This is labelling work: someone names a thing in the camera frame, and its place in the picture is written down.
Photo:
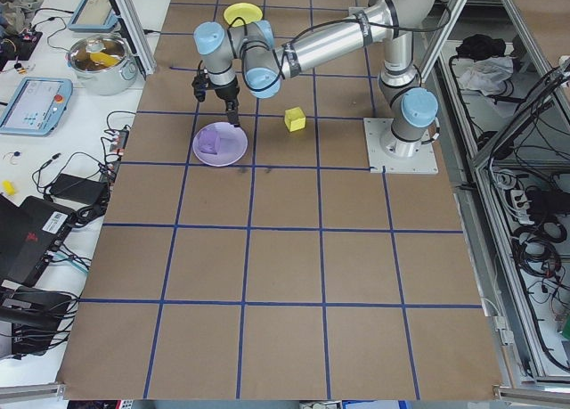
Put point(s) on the small grey bracket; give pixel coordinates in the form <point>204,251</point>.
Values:
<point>503,333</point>

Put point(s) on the red black circuit board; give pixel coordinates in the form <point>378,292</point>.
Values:
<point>31,37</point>

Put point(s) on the light blue teach pendant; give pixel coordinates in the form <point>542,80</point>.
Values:
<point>93,12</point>
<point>31,106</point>

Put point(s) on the yellow plate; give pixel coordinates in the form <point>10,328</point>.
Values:
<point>242,11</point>

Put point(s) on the black power adapter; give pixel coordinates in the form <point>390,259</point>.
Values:
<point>75,187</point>

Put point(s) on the black plug strip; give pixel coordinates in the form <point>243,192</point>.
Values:
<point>119,141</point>

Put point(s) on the glass pot lid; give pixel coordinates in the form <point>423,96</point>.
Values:
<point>84,48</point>

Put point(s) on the purple plate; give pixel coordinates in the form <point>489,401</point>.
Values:
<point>233,148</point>

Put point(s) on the small yellow item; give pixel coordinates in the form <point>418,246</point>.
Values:
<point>9,187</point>

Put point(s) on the black computer red logo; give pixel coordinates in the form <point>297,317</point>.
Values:
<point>26,239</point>

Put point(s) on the white power strip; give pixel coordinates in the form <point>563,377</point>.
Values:
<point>521,206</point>

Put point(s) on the black docking device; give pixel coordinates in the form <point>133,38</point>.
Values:
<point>31,311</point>

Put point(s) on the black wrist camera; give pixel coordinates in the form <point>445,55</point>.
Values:
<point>200,86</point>

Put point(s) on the white crumpled cloth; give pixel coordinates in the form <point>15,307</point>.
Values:
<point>485,75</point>

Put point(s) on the yellow foam block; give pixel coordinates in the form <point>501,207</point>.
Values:
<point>295,119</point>

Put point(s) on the steel cooking pot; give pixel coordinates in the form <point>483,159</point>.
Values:
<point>102,81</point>

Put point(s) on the aluminium table rail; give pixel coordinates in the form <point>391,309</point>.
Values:
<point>534,392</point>
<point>31,390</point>

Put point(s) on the aluminium profile post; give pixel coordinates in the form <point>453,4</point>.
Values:
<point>138,39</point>

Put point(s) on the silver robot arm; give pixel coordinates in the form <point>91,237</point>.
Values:
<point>329,48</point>

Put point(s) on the metal bar frame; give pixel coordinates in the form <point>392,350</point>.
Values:
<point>478,257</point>

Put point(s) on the purple foam block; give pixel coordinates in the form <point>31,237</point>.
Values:
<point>208,144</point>

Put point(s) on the black cloth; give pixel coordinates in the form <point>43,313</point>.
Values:
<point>481,46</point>

